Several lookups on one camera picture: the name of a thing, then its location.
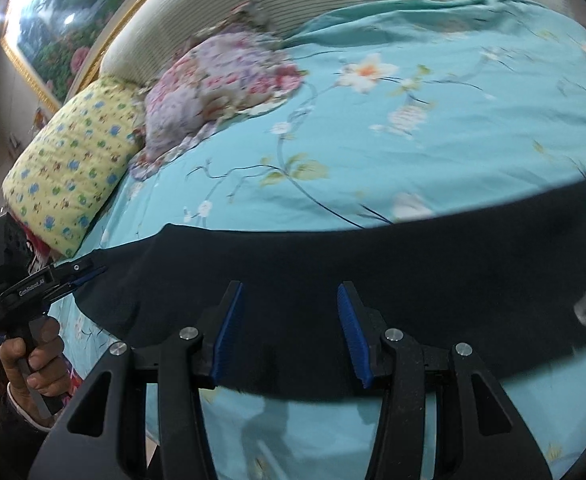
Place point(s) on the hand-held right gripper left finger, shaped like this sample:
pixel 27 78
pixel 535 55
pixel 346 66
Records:
pixel 227 332

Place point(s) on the yellow floral pillow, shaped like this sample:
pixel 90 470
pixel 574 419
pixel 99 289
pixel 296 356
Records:
pixel 68 175

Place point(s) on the dark navy pants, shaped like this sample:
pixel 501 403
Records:
pixel 353 285

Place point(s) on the pink floral pillow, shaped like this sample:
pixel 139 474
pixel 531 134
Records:
pixel 218 85

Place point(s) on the light blue floral bedsheet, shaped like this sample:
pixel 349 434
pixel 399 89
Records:
pixel 373 135

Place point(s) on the striped beige headboard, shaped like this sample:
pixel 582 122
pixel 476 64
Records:
pixel 283 0

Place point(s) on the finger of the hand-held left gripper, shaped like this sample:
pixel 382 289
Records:
pixel 80 271

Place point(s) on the gold framed landscape painting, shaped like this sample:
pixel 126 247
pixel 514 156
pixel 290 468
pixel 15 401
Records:
pixel 68 15

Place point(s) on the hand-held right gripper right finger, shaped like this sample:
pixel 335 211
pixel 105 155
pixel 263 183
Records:
pixel 350 332

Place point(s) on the person's left hand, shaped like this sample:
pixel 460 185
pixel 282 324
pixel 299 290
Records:
pixel 35 365

